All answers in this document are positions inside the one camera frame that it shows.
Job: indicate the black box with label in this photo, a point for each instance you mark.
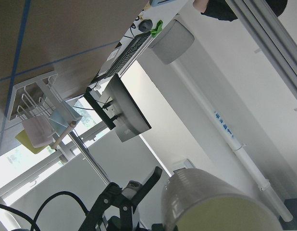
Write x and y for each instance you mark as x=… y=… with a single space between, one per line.
x=106 y=66

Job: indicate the black computer mouse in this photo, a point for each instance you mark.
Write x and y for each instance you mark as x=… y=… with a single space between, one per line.
x=145 y=26

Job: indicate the green plastic clamp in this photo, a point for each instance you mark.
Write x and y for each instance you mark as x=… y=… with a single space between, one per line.
x=154 y=32

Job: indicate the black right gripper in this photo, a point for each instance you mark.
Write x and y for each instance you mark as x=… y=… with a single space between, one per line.
x=115 y=208

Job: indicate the blue plastic cup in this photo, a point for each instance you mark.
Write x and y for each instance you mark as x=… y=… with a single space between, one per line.
x=58 y=122

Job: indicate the black keyboard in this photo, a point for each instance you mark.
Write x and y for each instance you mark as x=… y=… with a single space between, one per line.
x=127 y=54

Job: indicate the pink plastic cup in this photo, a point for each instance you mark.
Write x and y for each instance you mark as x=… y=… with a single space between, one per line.
x=39 y=130

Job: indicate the pale yellow plastic cup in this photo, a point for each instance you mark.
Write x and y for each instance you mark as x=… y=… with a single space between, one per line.
x=195 y=200

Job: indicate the black monitor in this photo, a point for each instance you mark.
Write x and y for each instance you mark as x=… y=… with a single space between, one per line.
x=118 y=110

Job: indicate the aluminium frame post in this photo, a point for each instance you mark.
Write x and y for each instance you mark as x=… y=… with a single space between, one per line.
x=271 y=36

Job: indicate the white wire cup rack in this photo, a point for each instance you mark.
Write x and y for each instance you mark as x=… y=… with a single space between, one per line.
x=36 y=97

